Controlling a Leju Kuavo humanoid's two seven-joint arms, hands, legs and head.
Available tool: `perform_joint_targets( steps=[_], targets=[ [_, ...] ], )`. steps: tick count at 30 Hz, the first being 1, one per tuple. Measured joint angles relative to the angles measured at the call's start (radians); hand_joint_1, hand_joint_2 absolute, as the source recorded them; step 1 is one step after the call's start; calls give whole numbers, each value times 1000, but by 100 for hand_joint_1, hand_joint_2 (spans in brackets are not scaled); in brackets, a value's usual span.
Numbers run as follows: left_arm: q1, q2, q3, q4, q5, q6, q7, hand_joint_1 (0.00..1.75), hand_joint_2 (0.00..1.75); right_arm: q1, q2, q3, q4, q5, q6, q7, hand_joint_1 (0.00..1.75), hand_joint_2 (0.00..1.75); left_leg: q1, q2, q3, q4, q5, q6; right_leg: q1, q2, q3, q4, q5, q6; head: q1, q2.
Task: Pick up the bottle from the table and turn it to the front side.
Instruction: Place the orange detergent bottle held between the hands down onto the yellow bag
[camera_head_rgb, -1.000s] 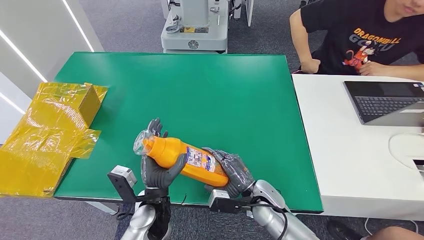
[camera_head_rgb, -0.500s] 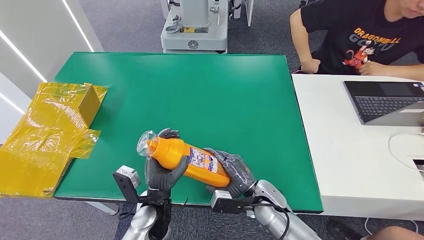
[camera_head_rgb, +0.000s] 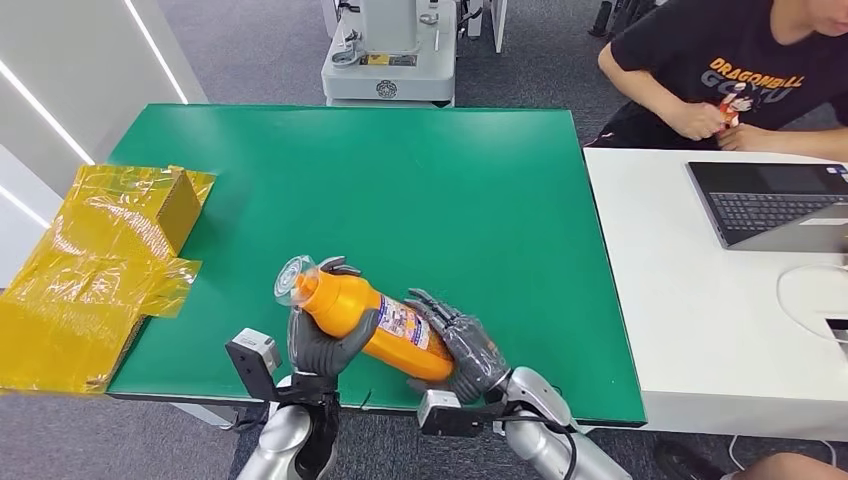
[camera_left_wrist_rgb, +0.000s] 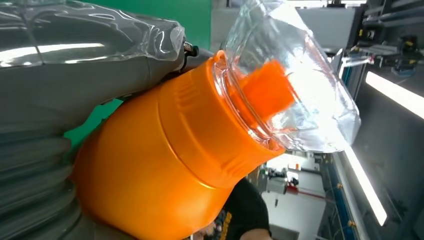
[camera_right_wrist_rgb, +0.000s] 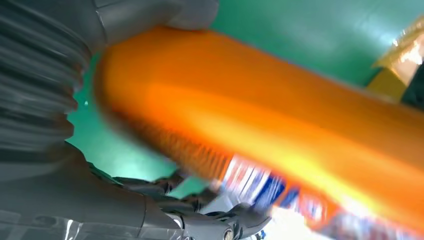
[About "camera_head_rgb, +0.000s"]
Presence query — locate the thin white cable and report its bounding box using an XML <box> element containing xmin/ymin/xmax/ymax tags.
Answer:
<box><xmin>775</xmin><ymin>261</ymin><xmax>848</xmax><ymax>346</ymax></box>

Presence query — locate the person's right hand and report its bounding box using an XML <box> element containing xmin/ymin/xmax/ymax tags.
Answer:
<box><xmin>665</xmin><ymin>100</ymin><xmax>727</xmax><ymax>142</ymax></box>

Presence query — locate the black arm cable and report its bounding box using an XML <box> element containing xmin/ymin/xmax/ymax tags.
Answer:
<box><xmin>493</xmin><ymin>410</ymin><xmax>579</xmax><ymax>480</ymax></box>

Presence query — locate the white table foot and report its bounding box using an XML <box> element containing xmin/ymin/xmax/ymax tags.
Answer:
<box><xmin>170</xmin><ymin>402</ymin><xmax>240</xmax><ymax>427</ymax></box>

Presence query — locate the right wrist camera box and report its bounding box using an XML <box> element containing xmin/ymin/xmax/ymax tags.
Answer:
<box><xmin>417</xmin><ymin>389</ymin><xmax>505</xmax><ymax>439</ymax></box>

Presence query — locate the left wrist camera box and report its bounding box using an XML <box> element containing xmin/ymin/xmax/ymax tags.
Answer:
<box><xmin>225</xmin><ymin>327</ymin><xmax>285</xmax><ymax>402</ymax></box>

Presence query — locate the person's hand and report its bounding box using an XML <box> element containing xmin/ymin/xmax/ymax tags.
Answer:
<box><xmin>715</xmin><ymin>122</ymin><xmax>783</xmax><ymax>152</ymax></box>
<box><xmin>665</xmin><ymin>100</ymin><xmax>727</xmax><ymax>142</ymax></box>

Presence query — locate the dark grey laptop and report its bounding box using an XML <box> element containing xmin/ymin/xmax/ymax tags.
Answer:
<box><xmin>685</xmin><ymin>160</ymin><xmax>848</xmax><ymax>254</ymax></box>

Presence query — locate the white upright panel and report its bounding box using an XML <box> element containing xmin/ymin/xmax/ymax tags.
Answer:
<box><xmin>488</xmin><ymin>0</ymin><xmax>509</xmax><ymax>54</ymax></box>

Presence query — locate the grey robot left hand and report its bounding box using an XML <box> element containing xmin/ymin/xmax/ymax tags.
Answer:
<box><xmin>288</xmin><ymin>256</ymin><xmax>382</xmax><ymax>379</ymax></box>

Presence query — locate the yellow tape-wrapped cardboard box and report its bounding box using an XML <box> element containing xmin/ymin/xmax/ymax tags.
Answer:
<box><xmin>0</xmin><ymin>164</ymin><xmax>218</xmax><ymax>397</ymax></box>

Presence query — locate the green table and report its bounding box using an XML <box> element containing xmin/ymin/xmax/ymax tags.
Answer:
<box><xmin>105</xmin><ymin>103</ymin><xmax>647</xmax><ymax>427</ymax></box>

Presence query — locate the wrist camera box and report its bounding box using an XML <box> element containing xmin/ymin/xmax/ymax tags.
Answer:
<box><xmin>417</xmin><ymin>389</ymin><xmax>505</xmax><ymax>439</ymax></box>
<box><xmin>225</xmin><ymin>327</ymin><xmax>285</xmax><ymax>402</ymax></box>

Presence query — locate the person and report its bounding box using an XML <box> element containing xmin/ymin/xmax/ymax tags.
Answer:
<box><xmin>586</xmin><ymin>0</ymin><xmax>848</xmax><ymax>164</ymax></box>

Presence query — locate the person's left hand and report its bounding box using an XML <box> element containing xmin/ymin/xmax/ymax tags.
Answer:
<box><xmin>715</xmin><ymin>122</ymin><xmax>783</xmax><ymax>152</ymax></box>

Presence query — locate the black chair base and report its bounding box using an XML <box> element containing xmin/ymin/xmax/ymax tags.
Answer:
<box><xmin>588</xmin><ymin>0</ymin><xmax>660</xmax><ymax>39</ymax></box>

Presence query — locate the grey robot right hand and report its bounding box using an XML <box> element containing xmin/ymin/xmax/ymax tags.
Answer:
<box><xmin>404</xmin><ymin>288</ymin><xmax>511</xmax><ymax>405</ymax></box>

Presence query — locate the grey device with black face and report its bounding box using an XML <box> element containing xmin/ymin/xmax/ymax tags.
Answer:
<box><xmin>824</xmin><ymin>317</ymin><xmax>848</xmax><ymax>362</ymax></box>

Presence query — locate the white desk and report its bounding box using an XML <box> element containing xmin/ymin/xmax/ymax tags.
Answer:
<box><xmin>581</xmin><ymin>146</ymin><xmax>848</xmax><ymax>442</ymax></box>

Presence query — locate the orange bottle with clear cap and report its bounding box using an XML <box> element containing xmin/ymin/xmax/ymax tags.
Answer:
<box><xmin>273</xmin><ymin>254</ymin><xmax>458</xmax><ymax>384</ymax></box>

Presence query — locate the person's bare leg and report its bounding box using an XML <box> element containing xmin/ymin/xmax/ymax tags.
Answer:
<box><xmin>731</xmin><ymin>452</ymin><xmax>848</xmax><ymax>480</ymax></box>

